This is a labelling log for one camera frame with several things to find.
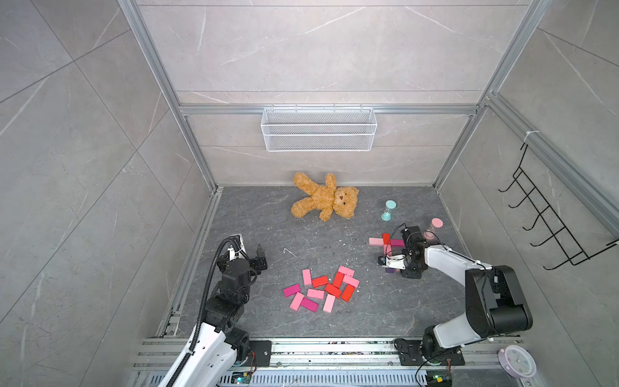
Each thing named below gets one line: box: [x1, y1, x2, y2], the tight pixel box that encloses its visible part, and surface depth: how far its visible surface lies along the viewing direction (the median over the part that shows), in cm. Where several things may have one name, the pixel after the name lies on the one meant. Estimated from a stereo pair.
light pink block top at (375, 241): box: [368, 237, 384, 246], surface depth 100 cm
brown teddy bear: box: [290, 171, 360, 222], surface depth 107 cm
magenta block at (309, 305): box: [299, 297, 320, 313], surface depth 84 cm
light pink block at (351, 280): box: [342, 274, 361, 288], surface depth 90 cm
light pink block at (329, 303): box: [323, 293, 336, 313], surface depth 85 cm
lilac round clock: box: [498, 345, 537, 379], surface depth 72 cm
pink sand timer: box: [423, 217, 445, 241], surface depth 97 cm
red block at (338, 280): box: [333, 270, 345, 290], surface depth 90 cm
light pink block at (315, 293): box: [307, 288, 325, 300], surface depth 87 cm
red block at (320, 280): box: [311, 275, 329, 288], surface depth 90 cm
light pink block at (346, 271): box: [337, 264, 356, 278], surface depth 92 cm
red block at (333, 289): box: [324, 283, 342, 298], surface depth 88 cm
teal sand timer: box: [380, 199, 397, 222], surface depth 103 cm
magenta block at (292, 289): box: [282, 283, 301, 298], surface depth 88 cm
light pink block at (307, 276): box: [301, 268, 312, 286], surface depth 90 cm
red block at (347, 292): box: [340, 283, 356, 303], surface depth 87 cm
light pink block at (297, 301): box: [289, 291, 305, 312], surface depth 85 cm
